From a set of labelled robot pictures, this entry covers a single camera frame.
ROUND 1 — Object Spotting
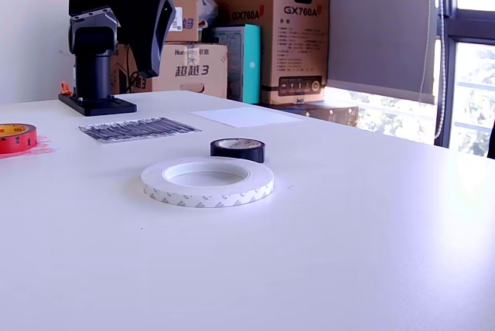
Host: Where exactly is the black tape roll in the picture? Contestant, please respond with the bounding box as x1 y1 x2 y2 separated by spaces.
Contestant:
210 137 267 165

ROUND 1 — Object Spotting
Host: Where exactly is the red tape roll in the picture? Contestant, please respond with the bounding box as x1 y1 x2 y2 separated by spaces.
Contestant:
0 122 39 155

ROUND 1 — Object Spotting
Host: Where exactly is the white tape roll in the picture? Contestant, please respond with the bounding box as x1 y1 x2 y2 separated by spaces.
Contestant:
140 156 275 210

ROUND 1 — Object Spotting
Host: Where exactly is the cardboard box with shipping label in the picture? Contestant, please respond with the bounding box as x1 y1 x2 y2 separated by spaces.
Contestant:
166 0 202 43

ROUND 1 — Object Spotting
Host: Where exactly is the white plastic bag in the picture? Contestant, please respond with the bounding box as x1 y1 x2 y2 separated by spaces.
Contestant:
199 0 220 30

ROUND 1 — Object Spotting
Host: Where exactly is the black scribbled paper sheet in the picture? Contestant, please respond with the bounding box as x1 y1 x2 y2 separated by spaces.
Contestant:
78 116 203 145

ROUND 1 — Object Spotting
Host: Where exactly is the teal and white box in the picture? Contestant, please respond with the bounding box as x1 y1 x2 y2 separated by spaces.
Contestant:
210 23 263 104

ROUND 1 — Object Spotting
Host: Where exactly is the blank white paper sheet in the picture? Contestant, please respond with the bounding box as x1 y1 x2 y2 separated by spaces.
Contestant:
189 106 304 128

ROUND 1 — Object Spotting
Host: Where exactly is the tall GX760A cardboard box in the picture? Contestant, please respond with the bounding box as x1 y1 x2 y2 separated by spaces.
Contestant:
210 0 332 106

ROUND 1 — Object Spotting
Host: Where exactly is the red scribbled paper sheet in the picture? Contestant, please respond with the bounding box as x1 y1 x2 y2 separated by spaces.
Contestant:
0 135 59 160

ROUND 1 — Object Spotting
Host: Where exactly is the grey roller blind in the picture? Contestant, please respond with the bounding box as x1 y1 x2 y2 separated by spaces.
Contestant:
311 0 437 106

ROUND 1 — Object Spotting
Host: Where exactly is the person in black shorts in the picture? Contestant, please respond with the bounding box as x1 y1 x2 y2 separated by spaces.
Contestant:
487 118 495 160

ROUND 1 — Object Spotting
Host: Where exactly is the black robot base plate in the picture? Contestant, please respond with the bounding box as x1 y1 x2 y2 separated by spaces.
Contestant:
58 92 138 117

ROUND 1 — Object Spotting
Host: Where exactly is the window with dark frame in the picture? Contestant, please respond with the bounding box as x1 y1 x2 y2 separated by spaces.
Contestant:
328 0 495 158

